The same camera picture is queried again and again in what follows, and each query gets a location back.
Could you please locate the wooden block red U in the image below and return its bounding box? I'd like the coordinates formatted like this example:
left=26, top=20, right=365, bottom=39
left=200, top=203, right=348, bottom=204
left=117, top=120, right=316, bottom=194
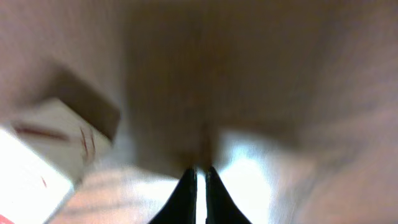
left=0, top=215, right=14, bottom=224

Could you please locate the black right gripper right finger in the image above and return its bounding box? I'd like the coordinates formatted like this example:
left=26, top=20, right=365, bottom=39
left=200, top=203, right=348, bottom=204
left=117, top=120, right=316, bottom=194
left=206, top=167, right=251, bottom=224

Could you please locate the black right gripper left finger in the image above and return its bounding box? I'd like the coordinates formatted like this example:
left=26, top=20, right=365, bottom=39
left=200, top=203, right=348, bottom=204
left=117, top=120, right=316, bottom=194
left=149, top=168, right=197, bottom=224

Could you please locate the wooden block letter A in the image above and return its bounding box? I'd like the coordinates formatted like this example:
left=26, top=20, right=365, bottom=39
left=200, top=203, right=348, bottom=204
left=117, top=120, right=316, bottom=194
left=0, top=98, right=113, bottom=224

